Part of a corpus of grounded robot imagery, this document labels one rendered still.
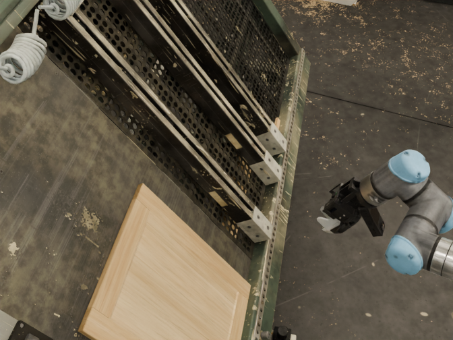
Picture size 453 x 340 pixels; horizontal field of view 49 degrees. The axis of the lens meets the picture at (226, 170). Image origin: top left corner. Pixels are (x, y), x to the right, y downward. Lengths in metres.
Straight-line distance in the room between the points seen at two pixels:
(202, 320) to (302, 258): 1.44
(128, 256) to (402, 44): 3.60
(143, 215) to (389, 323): 1.72
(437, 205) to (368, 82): 2.95
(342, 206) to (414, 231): 0.22
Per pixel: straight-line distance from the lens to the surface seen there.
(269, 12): 2.52
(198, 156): 1.55
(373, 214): 1.27
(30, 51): 1.04
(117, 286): 1.28
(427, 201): 1.15
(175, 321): 1.42
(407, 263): 1.07
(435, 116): 3.90
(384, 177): 1.15
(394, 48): 4.47
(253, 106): 1.95
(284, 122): 2.24
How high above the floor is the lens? 2.42
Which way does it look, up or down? 48 degrees down
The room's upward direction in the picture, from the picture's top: straight up
